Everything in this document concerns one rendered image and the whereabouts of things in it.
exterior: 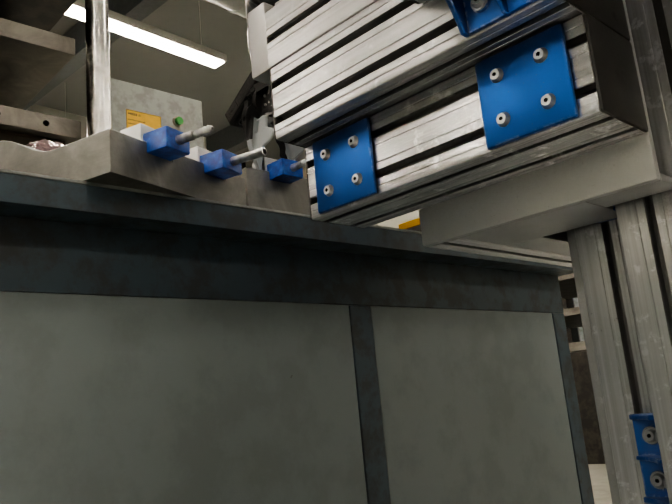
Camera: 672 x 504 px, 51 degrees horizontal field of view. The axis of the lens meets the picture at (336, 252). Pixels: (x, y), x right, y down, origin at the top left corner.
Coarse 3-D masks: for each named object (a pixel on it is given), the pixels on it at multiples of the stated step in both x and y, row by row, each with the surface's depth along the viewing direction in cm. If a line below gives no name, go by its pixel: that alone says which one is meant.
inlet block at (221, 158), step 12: (192, 156) 98; (204, 156) 98; (216, 156) 97; (228, 156) 97; (240, 156) 97; (252, 156) 96; (204, 168) 98; (216, 168) 96; (228, 168) 97; (240, 168) 99
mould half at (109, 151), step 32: (0, 160) 93; (32, 160) 90; (64, 160) 87; (96, 160) 84; (128, 160) 85; (160, 160) 90; (192, 160) 95; (160, 192) 91; (192, 192) 94; (224, 192) 100
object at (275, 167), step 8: (264, 160) 115; (272, 160) 116; (280, 160) 112; (288, 160) 113; (304, 160) 110; (264, 168) 114; (272, 168) 113; (280, 168) 112; (288, 168) 112; (296, 168) 112; (272, 176) 113; (280, 176) 112; (288, 176) 113; (296, 176) 113
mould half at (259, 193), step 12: (252, 168) 111; (252, 180) 111; (264, 180) 113; (300, 180) 118; (252, 192) 110; (264, 192) 112; (276, 192) 114; (288, 192) 116; (300, 192) 117; (252, 204) 110; (264, 204) 111; (276, 204) 113; (288, 204) 115; (300, 204) 117
